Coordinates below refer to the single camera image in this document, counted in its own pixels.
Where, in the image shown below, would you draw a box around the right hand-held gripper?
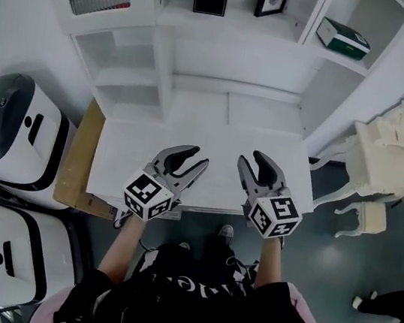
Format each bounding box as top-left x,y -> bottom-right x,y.
226,147 -> 312,245

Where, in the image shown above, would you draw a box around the white and black robot base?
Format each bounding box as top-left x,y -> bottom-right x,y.
0,198 -> 92,323
0,70 -> 90,213

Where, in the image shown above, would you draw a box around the thin gripper cable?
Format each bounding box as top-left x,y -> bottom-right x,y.
113,207 -> 135,231

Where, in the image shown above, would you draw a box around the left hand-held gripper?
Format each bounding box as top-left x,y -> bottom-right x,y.
119,135 -> 213,230

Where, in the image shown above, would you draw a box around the person's left forearm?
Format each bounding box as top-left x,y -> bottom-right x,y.
94,211 -> 149,289

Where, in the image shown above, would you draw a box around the cream dressing table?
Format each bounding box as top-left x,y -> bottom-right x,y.
299,113 -> 404,228

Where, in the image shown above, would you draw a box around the person's right forearm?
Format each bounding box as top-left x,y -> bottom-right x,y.
252,234 -> 288,294

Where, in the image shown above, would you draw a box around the person's right shoe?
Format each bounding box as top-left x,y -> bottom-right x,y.
217,223 -> 236,245

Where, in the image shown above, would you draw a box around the person's black trousers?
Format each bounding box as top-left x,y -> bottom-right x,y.
185,231 -> 240,274

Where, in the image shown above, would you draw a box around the white desk with shelves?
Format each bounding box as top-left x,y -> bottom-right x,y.
0,0 -> 404,258

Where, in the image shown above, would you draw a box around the dark green box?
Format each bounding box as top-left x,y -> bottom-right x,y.
312,15 -> 375,64

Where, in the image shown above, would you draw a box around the brown cardboard box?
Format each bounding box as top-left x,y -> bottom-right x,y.
50,93 -> 140,223

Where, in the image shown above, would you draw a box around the person's black printed top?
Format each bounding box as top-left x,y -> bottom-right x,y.
27,222 -> 347,323

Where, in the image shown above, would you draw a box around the cream dressing stool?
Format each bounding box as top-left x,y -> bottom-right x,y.
329,195 -> 391,246

